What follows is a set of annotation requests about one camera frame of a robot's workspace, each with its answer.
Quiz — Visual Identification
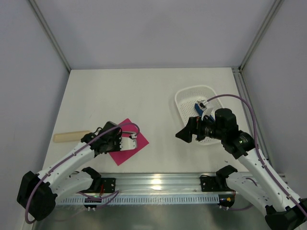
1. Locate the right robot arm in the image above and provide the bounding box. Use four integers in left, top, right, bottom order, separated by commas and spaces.
175, 108, 307, 230

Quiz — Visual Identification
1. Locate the slotted cable duct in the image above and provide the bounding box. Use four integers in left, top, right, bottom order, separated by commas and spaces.
59, 194, 220, 205

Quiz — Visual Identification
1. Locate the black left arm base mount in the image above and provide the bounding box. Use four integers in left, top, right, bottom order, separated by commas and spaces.
97, 177, 116, 194

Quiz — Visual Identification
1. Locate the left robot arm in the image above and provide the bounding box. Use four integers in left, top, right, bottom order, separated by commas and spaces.
17, 122, 121, 224

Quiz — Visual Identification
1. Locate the blue packet in basket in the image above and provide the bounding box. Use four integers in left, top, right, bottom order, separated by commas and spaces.
194, 103, 214, 120

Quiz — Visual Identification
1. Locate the white perforated plastic basket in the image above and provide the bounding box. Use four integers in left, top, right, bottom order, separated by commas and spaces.
175, 85, 223, 146

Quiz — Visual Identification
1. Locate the pink paper napkin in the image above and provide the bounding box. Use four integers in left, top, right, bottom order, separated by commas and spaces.
109, 118, 149, 166

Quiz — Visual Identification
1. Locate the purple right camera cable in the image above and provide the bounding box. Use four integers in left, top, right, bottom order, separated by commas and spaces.
206, 94, 307, 216

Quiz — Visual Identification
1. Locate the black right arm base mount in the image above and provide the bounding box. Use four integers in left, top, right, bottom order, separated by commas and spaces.
200, 175, 219, 192

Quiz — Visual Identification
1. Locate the aluminium frame rail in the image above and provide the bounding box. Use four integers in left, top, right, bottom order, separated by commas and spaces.
28, 172, 292, 196

